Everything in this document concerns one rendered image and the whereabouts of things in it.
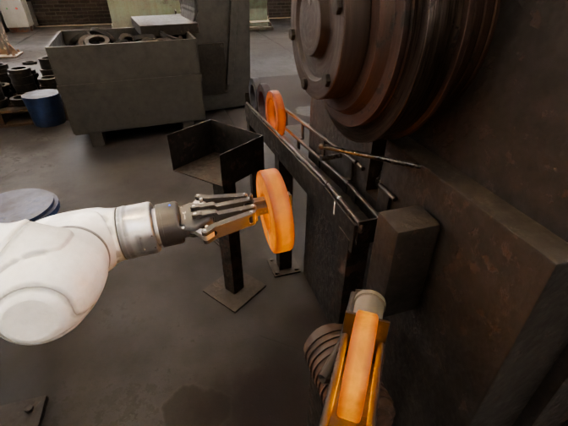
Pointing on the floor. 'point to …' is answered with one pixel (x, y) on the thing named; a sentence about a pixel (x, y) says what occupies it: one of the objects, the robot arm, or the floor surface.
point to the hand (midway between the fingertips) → (272, 203)
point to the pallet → (11, 84)
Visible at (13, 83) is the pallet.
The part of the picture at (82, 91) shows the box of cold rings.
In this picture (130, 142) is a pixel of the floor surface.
